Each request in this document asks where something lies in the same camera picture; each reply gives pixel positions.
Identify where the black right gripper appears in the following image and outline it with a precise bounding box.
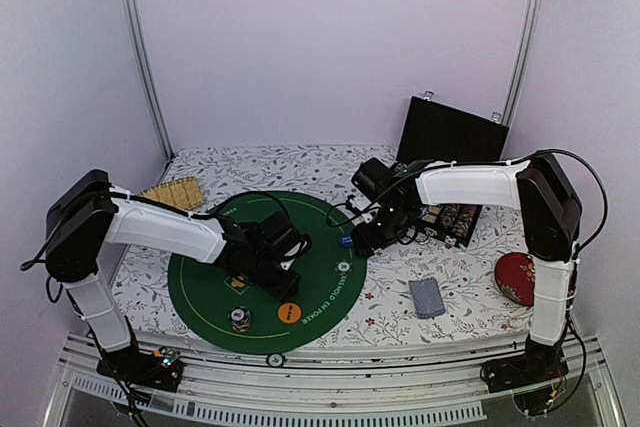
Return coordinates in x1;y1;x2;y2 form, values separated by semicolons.
350;203;413;259

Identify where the orange big blind button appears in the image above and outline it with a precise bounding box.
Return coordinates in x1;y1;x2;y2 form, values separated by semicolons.
277;302;302;325

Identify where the small chip stack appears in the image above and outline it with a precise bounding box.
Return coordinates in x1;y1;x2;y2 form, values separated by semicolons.
336;261;352;274

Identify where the blue small blind button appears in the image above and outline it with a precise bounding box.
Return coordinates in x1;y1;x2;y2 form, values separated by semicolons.
339;234;354;248

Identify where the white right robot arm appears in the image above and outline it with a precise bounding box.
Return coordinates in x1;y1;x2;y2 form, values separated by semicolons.
351;151;582;392

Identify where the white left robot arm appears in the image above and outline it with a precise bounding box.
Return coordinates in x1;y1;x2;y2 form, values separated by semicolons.
44;169;312;381

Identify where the boxed card deck in case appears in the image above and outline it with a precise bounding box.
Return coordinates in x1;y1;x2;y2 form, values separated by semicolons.
419;205;442;227

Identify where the inner right chip row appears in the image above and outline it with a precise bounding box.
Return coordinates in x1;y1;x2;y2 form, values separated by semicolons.
437;204;462;246

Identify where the green round poker mat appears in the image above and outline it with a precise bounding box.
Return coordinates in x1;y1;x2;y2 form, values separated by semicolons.
168;191;367;355

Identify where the black poker chip case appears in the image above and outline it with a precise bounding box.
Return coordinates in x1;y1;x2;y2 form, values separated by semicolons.
396;96;509;245

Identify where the floral white tablecloth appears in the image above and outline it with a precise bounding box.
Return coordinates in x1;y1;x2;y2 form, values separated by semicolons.
112;146;532;348

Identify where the blue checked card deck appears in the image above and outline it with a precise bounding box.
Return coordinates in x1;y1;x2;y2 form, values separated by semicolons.
409;278;446;319

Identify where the woven bamboo tray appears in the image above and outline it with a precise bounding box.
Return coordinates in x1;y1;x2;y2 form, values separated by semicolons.
140;177;206;210

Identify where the red floral bowl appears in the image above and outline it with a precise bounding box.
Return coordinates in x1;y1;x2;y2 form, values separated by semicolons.
494;253;535;307

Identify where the aluminium right corner post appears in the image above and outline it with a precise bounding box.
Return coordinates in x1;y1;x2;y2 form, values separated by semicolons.
501;0;542;127

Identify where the aluminium corner post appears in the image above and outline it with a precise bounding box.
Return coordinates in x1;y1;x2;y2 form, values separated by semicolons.
501;0;542;127
122;0;175;161

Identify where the aluminium left corner post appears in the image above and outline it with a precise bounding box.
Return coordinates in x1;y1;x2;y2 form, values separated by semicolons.
122;0;175;161

